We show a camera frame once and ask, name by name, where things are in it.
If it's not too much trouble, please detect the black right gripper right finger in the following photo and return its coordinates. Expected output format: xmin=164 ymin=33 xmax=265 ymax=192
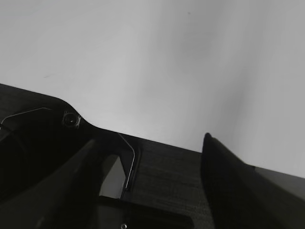
xmin=201 ymin=133 xmax=305 ymax=229

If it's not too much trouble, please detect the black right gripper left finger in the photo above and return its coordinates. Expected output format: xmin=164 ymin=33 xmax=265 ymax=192
xmin=0 ymin=139 xmax=104 ymax=229

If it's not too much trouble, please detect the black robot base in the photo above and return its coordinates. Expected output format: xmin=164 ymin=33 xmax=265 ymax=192
xmin=0 ymin=84 xmax=214 ymax=229

